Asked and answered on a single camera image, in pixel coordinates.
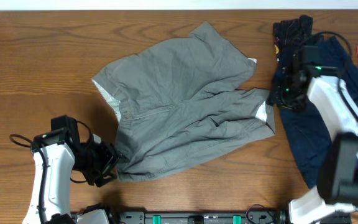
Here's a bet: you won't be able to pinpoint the grey shorts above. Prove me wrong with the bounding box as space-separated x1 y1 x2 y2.
93 22 275 182

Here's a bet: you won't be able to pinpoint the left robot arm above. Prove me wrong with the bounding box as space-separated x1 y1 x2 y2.
23 115 122 223

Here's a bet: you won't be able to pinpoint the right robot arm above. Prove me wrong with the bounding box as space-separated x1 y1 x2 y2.
267 45 358 223

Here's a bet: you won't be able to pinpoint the navy blue garment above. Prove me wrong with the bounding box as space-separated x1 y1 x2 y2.
273 37 358 189

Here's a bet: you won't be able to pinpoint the black patterned garment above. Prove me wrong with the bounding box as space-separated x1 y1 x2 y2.
273 15 323 64

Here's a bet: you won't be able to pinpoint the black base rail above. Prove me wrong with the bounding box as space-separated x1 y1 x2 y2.
73 203 352 224

